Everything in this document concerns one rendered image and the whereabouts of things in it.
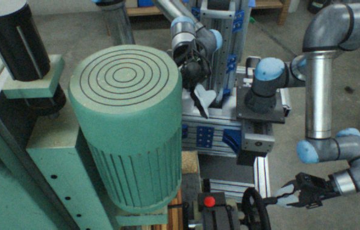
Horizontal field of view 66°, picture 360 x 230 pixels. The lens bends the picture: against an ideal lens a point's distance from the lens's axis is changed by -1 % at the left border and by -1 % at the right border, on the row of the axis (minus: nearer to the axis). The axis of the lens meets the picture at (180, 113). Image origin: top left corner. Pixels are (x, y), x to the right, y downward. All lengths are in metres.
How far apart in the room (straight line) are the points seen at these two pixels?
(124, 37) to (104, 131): 0.73
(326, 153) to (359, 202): 1.34
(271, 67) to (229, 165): 0.84
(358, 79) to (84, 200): 2.97
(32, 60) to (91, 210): 0.37
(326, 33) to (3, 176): 0.84
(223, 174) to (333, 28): 1.19
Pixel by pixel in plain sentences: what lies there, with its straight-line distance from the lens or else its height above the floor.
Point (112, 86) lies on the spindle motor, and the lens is 0.42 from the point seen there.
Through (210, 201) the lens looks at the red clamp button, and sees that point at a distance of 0.84.
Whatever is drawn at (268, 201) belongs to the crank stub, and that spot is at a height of 0.92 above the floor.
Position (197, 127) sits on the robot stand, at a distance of 1.45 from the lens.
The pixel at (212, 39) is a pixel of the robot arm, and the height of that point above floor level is 1.25.
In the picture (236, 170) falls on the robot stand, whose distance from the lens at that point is 1.87.
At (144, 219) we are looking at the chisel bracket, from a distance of 0.80.
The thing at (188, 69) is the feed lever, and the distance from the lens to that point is 0.60.
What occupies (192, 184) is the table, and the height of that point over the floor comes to 0.90.
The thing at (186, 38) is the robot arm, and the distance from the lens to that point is 0.80.
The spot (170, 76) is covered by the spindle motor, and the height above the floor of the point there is 1.50.
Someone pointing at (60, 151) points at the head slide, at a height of 1.41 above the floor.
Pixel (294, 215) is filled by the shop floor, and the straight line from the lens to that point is 2.07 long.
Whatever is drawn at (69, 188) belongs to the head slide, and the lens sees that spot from 0.59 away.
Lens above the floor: 1.78
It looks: 47 degrees down
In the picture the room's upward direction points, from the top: straight up
